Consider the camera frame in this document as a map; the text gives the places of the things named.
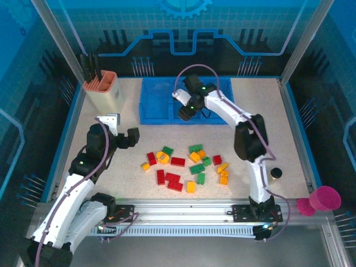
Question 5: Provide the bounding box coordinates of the yellow lego arch brick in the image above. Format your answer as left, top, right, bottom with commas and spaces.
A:
155, 151, 170, 165

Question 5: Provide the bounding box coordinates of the cream utensil holder pink rim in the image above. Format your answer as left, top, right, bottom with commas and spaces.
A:
82, 70, 125, 117

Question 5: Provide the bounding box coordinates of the small bottle with black cap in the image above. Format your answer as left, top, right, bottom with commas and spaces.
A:
268, 167, 284, 186

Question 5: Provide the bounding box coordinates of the black controller box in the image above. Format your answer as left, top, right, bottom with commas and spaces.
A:
253, 224, 275, 241

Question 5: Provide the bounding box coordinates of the magenta hourglass-shaped cup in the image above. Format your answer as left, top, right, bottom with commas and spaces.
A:
296, 185, 342, 217

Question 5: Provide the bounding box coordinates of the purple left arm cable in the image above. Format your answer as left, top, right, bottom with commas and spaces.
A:
34, 117, 140, 267

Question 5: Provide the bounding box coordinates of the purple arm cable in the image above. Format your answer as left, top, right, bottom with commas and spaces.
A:
172, 63, 292, 241
34, 117, 140, 267

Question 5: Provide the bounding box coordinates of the aluminium side rail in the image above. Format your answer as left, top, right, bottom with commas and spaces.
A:
41, 82, 87, 203
276, 77, 319, 195

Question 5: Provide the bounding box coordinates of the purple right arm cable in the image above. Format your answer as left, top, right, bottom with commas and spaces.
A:
172, 63, 292, 241

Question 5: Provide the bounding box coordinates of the black utensil handle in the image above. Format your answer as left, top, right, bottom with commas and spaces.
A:
88, 52, 95, 83
93, 53, 102, 80

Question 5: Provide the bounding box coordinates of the aluminium front rail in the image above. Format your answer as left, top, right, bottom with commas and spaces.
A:
33, 197, 334, 226

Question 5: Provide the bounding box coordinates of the white slotted cable duct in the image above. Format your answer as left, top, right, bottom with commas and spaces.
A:
91, 224, 258, 238

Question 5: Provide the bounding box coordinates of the aluminium frame post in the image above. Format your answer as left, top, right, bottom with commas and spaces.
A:
29, 0, 87, 81
280, 0, 336, 86

